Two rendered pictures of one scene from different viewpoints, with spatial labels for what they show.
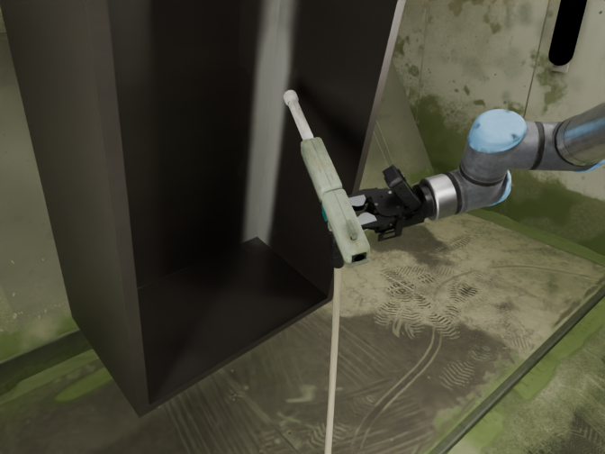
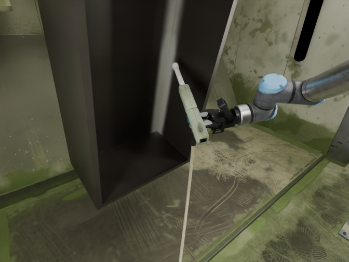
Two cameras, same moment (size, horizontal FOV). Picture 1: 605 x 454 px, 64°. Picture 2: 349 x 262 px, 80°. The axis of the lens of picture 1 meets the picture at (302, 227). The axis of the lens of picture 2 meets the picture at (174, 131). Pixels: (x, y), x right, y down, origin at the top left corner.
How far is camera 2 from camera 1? 8 cm
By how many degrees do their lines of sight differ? 1
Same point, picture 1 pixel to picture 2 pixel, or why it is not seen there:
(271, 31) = (168, 35)
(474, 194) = (259, 114)
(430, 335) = (233, 180)
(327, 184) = (189, 105)
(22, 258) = (52, 135)
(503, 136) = (276, 86)
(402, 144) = (225, 94)
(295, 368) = (171, 192)
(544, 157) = (294, 97)
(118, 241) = (88, 126)
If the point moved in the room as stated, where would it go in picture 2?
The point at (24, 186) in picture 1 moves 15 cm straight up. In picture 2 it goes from (55, 103) to (50, 84)
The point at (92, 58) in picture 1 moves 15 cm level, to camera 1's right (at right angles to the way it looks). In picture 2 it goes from (76, 31) to (138, 34)
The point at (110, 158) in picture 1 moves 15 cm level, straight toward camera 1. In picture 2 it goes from (85, 84) to (85, 103)
